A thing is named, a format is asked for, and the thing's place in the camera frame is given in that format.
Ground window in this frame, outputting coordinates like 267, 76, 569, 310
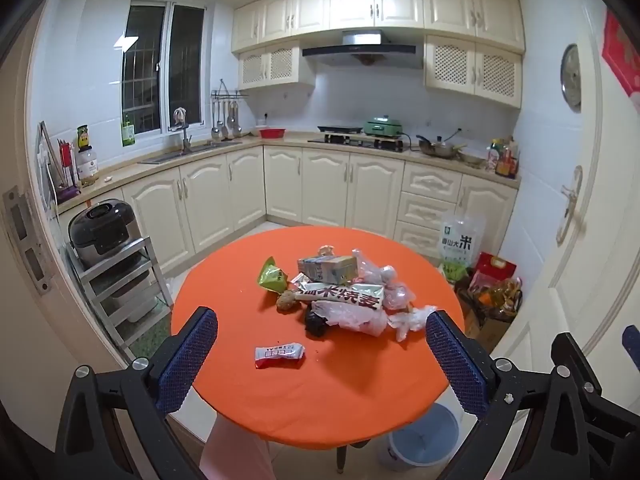
120, 1, 207, 136

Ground group of condiment bottles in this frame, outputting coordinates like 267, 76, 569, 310
486, 136, 520, 179

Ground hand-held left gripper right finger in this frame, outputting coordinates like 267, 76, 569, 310
425, 310, 588, 480

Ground black rice cooker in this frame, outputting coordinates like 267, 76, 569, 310
68, 200, 136, 268

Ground clear rice bag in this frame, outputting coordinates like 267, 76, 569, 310
440, 212, 486, 283

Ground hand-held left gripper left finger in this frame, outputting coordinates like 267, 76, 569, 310
55, 306, 219, 480

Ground red white candy wrapper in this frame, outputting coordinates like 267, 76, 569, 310
255, 342, 306, 370

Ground green snack packet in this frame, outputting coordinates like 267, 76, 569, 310
257, 256, 290, 293

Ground purple utensil holder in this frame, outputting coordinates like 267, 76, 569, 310
56, 137, 82, 204

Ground cream lower cabinets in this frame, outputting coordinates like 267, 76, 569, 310
57, 132, 521, 281

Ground clear jar white label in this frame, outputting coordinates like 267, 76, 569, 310
76, 145, 99, 188

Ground metal shelf rack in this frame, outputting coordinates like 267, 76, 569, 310
67, 235, 173, 356

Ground metal sink faucet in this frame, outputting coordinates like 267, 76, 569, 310
172, 107, 194, 155

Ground hanging kitchen utensils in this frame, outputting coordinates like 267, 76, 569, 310
210, 79, 249, 141

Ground metal wok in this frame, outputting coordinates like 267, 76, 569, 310
416, 134, 466, 158

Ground large white red snack bag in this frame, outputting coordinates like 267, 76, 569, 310
295, 282, 386, 313

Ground red gift bag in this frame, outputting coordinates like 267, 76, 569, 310
470, 252, 518, 286

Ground kitchen sink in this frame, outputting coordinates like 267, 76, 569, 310
141, 140, 242, 165

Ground blue white milk carton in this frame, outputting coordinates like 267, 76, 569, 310
297, 255, 358, 283

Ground orange round table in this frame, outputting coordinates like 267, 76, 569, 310
170, 225, 466, 471

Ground metal door handle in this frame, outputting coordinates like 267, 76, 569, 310
556, 165, 586, 246

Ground cardboard box of goods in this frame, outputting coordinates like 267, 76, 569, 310
455, 275, 523, 356

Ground cream upper cabinets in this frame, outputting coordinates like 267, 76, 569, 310
231, 0, 526, 108

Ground range hood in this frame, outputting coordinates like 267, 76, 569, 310
301, 30, 423, 70

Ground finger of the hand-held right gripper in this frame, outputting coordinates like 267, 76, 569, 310
551, 332, 603, 392
622, 325, 640, 361

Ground white plastic bag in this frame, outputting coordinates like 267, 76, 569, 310
315, 302, 440, 343

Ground cream cabinets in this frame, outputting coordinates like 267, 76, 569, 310
231, 0, 526, 108
57, 132, 521, 281

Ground black gas stove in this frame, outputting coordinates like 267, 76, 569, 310
307, 132, 406, 152

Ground black round lump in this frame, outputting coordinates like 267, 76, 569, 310
305, 310, 331, 337

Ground white door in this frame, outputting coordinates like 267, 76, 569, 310
492, 0, 640, 480

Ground metal door strike plate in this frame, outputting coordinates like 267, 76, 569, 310
2, 186, 53, 293

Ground blue plastic bin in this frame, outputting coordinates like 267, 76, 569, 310
389, 402, 460, 468

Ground red door poster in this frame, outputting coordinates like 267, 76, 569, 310
602, 10, 640, 96

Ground green electric cooking pot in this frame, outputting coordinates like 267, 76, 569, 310
362, 119, 403, 137

